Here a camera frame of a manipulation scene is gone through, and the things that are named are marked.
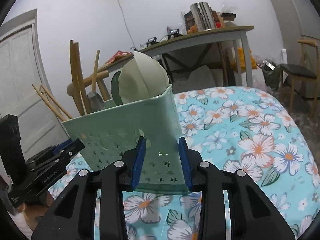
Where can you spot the silver fridge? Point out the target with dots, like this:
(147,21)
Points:
(300,10)

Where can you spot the teal floral quilt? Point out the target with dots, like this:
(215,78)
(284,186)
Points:
(237,142)

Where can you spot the tan cardboard box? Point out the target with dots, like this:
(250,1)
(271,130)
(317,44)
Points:
(228,17)

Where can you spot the pale cardboard sheet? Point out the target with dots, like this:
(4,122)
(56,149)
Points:
(197,77)

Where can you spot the white rice paddle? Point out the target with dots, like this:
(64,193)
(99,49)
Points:
(155,75)

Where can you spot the red snack packaging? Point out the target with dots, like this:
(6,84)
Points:
(117,56)

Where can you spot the black spare gripper device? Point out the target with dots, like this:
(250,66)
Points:
(152,42)
(173,33)

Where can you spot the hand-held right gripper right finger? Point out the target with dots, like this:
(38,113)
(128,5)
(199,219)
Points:
(185,165)

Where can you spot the red snack box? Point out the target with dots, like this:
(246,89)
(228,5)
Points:
(217,20)

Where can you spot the white panel door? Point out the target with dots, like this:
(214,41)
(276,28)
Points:
(25,80)

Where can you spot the perforated steel canister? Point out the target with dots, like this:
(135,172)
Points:
(202,17)

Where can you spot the green plastic utensil holder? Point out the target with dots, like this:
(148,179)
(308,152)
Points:
(112,122)

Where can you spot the grey dining table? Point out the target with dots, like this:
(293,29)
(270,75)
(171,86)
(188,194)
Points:
(200,36)

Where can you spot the olive green bag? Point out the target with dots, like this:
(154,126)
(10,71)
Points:
(271,78)

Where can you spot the person's left forearm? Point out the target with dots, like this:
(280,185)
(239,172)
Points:
(22,223)

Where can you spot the yellow plastic bag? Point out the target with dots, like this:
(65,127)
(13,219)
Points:
(237,60)

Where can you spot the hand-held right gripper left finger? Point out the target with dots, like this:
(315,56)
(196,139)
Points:
(138,165)

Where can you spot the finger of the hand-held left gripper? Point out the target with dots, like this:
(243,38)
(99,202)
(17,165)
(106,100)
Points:
(62,147)
(75,147)

